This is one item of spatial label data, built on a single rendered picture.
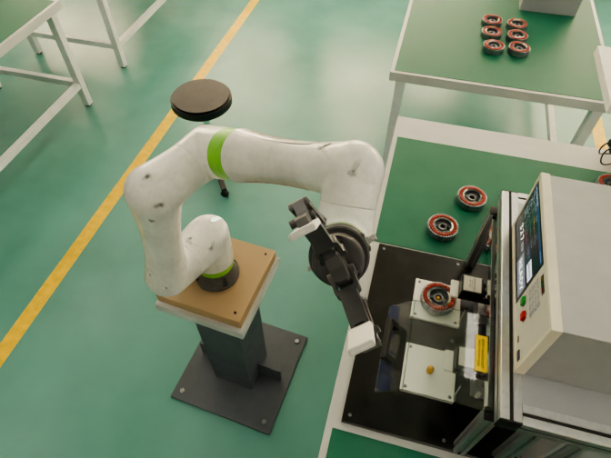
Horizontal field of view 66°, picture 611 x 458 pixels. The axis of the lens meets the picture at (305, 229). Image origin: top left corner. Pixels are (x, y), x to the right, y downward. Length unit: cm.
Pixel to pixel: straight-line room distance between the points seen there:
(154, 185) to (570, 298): 86
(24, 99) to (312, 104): 215
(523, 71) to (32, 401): 285
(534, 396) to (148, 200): 91
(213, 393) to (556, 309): 161
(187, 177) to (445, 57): 196
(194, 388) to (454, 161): 152
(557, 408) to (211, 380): 154
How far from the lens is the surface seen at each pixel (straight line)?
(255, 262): 163
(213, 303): 156
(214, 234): 141
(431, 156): 210
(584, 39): 322
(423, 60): 271
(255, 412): 222
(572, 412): 119
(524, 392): 116
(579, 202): 125
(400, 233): 178
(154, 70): 414
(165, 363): 239
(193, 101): 273
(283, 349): 231
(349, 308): 60
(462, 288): 148
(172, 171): 104
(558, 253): 112
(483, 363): 122
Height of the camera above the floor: 212
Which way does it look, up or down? 51 degrees down
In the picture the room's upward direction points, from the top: straight up
